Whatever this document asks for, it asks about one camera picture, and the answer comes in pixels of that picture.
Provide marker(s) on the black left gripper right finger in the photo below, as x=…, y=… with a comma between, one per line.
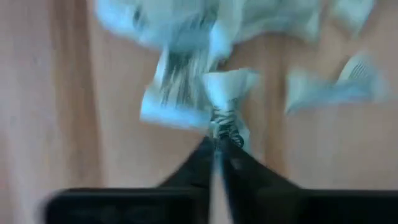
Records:
x=248, y=180

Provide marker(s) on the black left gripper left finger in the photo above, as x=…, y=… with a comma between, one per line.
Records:
x=192, y=180

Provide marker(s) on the pale green printed paper packet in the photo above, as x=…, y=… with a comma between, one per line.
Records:
x=357, y=74
x=351, y=12
x=140, y=21
x=174, y=93
x=308, y=90
x=273, y=18
x=228, y=87

